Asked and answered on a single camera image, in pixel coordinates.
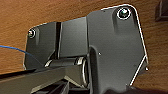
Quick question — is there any blue cable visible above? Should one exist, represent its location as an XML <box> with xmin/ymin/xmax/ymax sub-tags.
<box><xmin>0</xmin><ymin>44</ymin><xmax>44</xmax><ymax>68</ymax></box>

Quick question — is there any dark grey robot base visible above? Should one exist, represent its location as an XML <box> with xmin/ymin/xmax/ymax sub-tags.
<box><xmin>22</xmin><ymin>3</ymin><xmax>149</xmax><ymax>94</ymax></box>

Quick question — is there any dark wooden furniture foot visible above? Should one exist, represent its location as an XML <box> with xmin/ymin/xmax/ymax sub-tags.
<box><xmin>154</xmin><ymin>5</ymin><xmax>168</xmax><ymax>23</ymax></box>

